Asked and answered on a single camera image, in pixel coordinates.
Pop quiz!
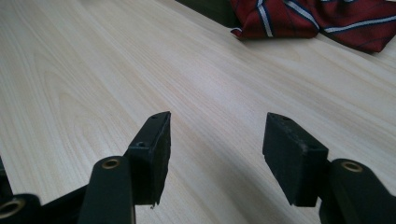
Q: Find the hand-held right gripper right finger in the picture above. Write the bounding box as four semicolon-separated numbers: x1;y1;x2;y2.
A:
262;112;330;207

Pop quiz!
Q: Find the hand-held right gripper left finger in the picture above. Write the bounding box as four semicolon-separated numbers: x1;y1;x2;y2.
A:
123;110;173;207

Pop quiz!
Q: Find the red striped bow tie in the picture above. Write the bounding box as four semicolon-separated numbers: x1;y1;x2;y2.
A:
229;0;396;54

